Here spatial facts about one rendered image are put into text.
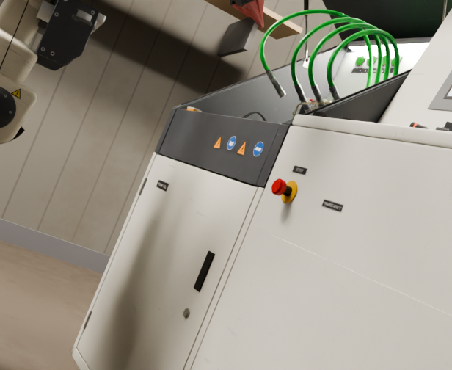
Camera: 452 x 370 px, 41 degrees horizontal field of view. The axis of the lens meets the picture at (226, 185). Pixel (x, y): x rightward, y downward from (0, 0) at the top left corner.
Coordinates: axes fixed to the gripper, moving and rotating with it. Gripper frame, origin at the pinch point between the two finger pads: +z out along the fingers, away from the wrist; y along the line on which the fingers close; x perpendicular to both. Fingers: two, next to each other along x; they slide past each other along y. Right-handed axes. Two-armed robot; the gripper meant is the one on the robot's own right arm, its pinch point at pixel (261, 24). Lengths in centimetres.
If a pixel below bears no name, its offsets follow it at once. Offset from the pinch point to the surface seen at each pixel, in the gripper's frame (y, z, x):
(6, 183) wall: -102, 20, 223
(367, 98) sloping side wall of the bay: 10.4, 27.2, -22.1
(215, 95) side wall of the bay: -9.0, 14.3, 40.2
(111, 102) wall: -24, 0, 226
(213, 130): -21.8, 21.7, 7.5
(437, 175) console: -8, 36, -72
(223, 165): -26.0, 30.0, -5.1
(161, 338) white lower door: -59, 63, -10
